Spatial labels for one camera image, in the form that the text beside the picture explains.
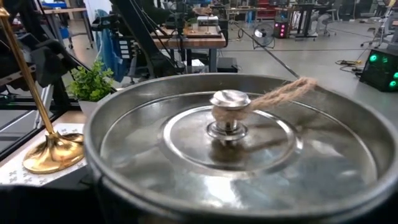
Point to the wooden background rig table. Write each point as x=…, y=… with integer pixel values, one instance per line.
x=189, y=42

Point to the black box with pink lights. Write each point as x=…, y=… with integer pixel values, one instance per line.
x=281, y=29

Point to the blue jacket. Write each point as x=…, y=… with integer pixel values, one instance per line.
x=109, y=46

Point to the white box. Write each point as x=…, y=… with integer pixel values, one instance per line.
x=207, y=21

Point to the tin can with twine knob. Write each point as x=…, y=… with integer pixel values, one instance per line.
x=186, y=155

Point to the tall gold candlestick holder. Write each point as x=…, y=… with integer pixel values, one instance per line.
x=53, y=152

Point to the black box with green lights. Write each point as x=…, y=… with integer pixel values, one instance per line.
x=381, y=73

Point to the table with blue bins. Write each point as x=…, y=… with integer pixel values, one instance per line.
x=62, y=12

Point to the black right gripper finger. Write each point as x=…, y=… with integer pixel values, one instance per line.
x=37, y=207

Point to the small green potted plant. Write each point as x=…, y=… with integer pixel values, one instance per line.
x=90, y=82

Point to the white perforated shelf riser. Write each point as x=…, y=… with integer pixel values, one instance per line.
x=15, y=178

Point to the black floor fan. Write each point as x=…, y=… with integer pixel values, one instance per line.
x=263, y=34

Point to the black aluminium rig frame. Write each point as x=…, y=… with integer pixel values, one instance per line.
x=31, y=104

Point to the black background desk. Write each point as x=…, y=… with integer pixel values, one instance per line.
x=303, y=18

